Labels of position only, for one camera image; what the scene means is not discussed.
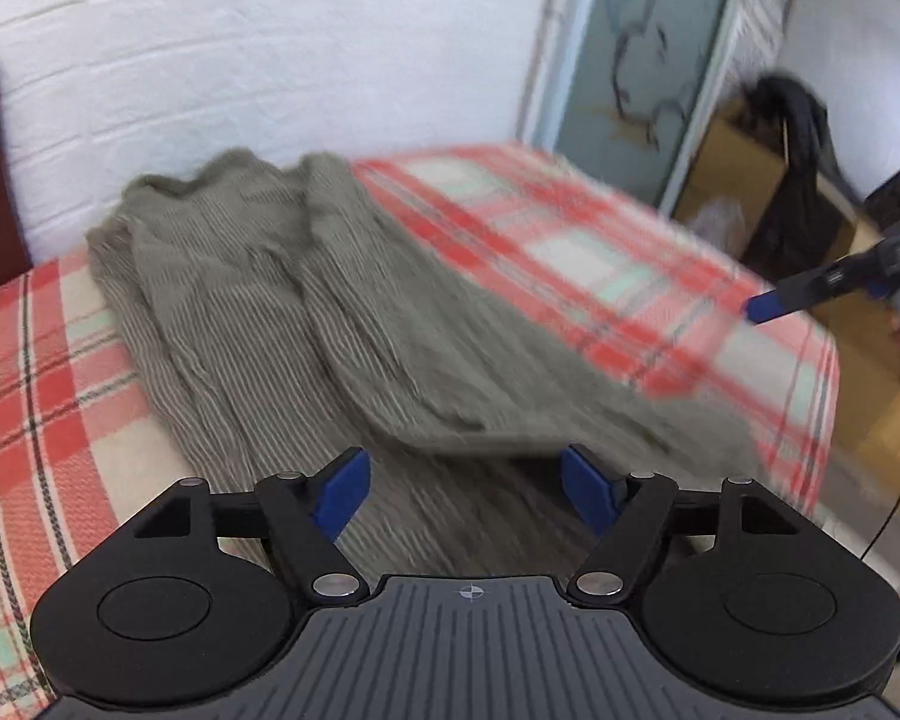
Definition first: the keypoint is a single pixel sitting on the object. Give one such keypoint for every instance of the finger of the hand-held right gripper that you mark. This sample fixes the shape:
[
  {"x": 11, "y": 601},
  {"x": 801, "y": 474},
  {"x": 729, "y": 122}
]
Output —
[{"x": 817, "y": 285}]

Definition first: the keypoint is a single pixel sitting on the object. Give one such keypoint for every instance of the white door frame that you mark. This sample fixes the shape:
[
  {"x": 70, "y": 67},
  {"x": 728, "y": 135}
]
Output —
[{"x": 544, "y": 52}]

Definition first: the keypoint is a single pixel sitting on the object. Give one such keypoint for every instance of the clear plastic bag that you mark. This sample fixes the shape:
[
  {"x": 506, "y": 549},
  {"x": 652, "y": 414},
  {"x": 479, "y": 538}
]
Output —
[{"x": 720, "y": 225}]

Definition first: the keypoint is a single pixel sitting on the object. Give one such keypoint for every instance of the pale blue door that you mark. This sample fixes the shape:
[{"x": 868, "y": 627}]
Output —
[{"x": 645, "y": 52}]

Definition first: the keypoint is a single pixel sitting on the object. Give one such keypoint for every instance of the red plaid bed sheet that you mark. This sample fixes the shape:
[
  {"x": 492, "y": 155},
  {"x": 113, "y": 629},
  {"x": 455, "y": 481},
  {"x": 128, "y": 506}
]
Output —
[{"x": 607, "y": 255}]

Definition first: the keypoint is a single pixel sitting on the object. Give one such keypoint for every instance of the striped shirt with checked lining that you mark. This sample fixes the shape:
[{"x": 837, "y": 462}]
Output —
[{"x": 270, "y": 315}]

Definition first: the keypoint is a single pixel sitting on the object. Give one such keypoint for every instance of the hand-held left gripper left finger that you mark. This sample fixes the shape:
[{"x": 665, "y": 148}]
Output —
[{"x": 343, "y": 491}]

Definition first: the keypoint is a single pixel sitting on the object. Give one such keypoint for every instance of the black backpack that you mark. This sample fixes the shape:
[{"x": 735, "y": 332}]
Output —
[{"x": 802, "y": 187}]

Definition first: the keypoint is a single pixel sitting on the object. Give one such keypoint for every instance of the cardboard box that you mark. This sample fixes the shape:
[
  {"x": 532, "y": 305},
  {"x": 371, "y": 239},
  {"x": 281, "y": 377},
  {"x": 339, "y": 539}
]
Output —
[
  {"x": 870, "y": 375},
  {"x": 727, "y": 157}
]

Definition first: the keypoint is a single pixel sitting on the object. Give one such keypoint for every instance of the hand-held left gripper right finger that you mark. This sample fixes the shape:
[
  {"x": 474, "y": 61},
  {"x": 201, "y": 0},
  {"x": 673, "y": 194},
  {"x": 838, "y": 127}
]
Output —
[{"x": 589, "y": 491}]

